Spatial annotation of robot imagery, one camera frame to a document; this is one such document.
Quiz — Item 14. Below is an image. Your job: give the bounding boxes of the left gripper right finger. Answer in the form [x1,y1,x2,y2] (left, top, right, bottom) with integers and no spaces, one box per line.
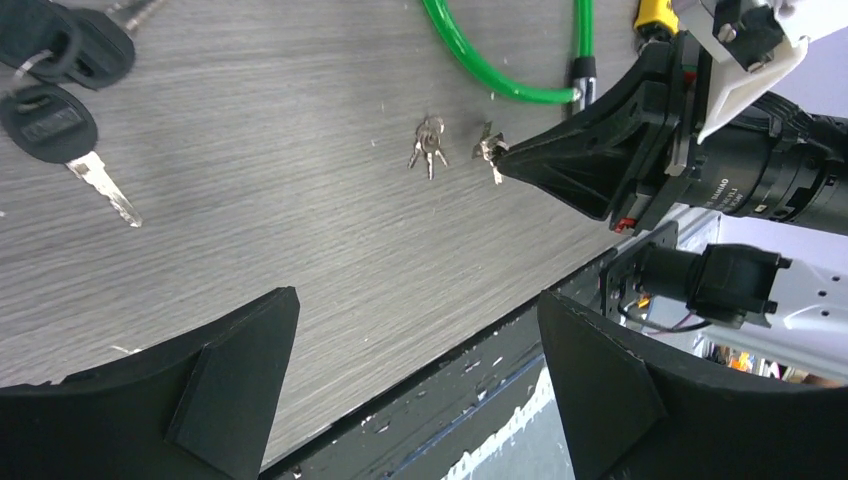
[537,291,847,479]

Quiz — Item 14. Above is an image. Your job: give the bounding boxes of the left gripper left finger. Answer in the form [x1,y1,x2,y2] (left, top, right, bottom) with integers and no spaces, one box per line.
[1,287,300,479]

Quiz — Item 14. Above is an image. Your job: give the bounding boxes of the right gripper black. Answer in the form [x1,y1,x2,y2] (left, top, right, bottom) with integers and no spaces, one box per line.
[496,32,700,236]

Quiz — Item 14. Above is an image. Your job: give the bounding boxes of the green cable lock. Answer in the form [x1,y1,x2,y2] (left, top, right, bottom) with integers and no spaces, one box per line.
[423,1,598,115]

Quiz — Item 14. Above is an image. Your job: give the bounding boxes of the small silver key bunch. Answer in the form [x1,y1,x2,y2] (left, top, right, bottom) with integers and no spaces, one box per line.
[472,121,509,185]

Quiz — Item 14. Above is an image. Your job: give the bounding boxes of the small silver keys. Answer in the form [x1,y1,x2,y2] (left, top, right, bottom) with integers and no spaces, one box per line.
[407,116,449,180]

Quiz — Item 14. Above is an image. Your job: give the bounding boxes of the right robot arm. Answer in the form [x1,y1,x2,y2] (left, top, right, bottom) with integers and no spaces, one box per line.
[492,33,847,333]

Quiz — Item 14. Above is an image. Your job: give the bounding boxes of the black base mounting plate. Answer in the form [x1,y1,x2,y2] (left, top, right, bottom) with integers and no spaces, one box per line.
[258,221,680,480]

